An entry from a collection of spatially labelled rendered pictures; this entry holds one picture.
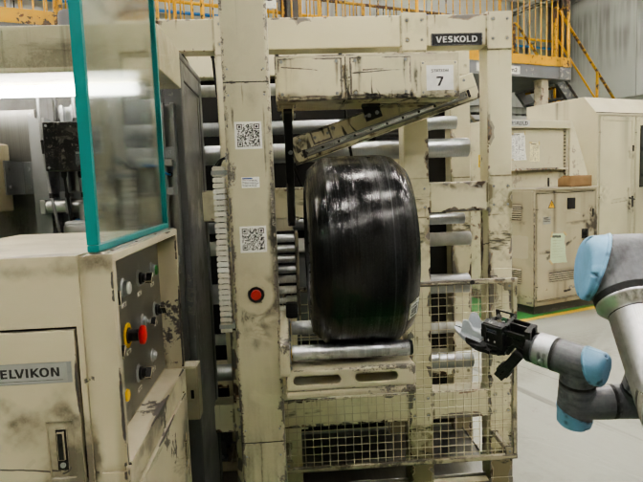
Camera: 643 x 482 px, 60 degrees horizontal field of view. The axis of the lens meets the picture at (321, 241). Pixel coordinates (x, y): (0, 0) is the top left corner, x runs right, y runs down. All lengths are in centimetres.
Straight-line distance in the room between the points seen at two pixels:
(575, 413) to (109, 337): 96
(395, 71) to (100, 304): 127
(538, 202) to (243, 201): 455
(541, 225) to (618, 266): 487
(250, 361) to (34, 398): 75
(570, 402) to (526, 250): 464
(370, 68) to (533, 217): 414
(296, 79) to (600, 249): 115
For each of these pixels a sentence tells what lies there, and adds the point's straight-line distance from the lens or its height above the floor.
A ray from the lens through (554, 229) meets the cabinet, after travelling 606.
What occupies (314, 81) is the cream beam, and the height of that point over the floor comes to 170.
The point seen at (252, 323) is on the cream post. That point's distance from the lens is 164.
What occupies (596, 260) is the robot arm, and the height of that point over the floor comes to 122.
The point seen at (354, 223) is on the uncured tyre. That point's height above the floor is 127.
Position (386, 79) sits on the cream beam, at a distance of 191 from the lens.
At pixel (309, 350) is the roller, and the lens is 158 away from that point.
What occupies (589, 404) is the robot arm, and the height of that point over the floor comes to 88.
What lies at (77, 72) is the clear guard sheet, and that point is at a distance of 100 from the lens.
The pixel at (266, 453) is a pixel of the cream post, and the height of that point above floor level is 59.
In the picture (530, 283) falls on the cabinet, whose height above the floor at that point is 31.
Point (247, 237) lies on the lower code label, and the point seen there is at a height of 123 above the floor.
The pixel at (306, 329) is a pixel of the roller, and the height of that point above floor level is 90.
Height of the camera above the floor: 137
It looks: 6 degrees down
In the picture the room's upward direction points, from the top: 2 degrees counter-clockwise
